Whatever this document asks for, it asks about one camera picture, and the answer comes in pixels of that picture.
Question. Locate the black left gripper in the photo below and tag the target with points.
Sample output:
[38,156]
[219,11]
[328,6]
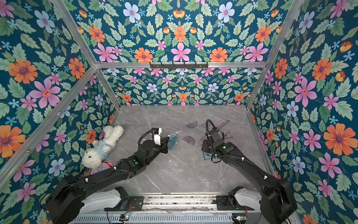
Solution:
[164,144]

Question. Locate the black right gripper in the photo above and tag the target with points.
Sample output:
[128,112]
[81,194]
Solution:
[208,147]

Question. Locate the green ruler set pouch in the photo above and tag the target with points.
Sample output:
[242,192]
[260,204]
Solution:
[173,138]

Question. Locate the purple protractor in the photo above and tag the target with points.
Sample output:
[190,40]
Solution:
[190,140]

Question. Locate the grey protractor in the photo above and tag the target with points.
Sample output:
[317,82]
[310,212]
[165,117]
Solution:
[192,125]

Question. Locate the purple straight ruler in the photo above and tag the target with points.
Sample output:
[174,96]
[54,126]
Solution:
[223,124]

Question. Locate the green triangle ruler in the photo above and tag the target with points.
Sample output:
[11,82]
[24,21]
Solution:
[207,156]

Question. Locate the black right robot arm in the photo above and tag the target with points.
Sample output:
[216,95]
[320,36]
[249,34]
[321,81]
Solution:
[273,197]

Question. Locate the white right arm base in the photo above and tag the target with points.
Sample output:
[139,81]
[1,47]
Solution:
[240,196]

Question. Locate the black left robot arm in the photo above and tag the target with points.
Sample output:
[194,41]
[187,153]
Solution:
[66,200]

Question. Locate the pink round toy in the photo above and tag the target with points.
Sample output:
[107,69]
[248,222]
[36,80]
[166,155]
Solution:
[104,166]

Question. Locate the white plush bear toy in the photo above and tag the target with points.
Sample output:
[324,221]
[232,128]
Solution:
[94,156]

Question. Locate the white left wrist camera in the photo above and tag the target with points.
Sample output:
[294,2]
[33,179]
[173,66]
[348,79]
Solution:
[156,135]

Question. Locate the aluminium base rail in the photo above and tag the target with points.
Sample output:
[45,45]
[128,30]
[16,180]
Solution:
[173,208]

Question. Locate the black hook rail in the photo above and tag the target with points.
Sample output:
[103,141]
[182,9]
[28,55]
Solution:
[183,65]

